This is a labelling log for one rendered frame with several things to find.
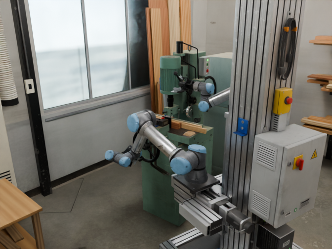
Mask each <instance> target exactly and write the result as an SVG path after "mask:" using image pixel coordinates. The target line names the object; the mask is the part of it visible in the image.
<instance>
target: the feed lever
mask: <svg viewBox="0 0 332 249"><path fill-rule="evenodd" d="M173 74H174V75H175V76H177V78H178V79H179V81H181V79H180V78H179V76H178V75H177V74H178V72H177V71H174V72H173ZM186 92H187V94H188V91H186ZM188 95H189V103H191V104H195V103H197V99H196V98H195V97H191V95H190V94H188Z"/></svg>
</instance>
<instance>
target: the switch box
mask: <svg viewBox="0 0 332 249"><path fill-rule="evenodd" d="M207 59H208V62H207ZM207 63H208V67H207ZM209 64H210V57H209V56H202V57H199V75H200V76H205V75H208V74H209ZM207 69H208V74H206V73H207Z"/></svg>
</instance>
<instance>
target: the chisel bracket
mask: <svg viewBox="0 0 332 249"><path fill-rule="evenodd" d="M178 108H179V105H175V104H174V105H173V107H168V106H166V107H164V112H166V111H167V113H164V115H167V116H172V115H174V114H177V113H178V110H177V109H178Z"/></svg>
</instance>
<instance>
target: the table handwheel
mask: <svg viewBox="0 0 332 249"><path fill-rule="evenodd" d="M137 135H138V132H136V133H135V134H134V136H133V144H134V142H135V139H136V137H137ZM152 145H153V143H152V142H149V143H148V139H147V140H146V142H145V144H144V146H143V150H148V151H149V152H150V154H151V155H152V156H153V159H146V158H144V157H143V156H141V157H139V158H144V160H143V161H145V162H147V163H152V162H154V161H156V160H157V159H158V157H159V155H160V150H159V149H158V148H157V147H156V148H157V153H156V155H155V156H154V154H153V153H152V152H151V150H150V149H149V148H150V146H152Z"/></svg>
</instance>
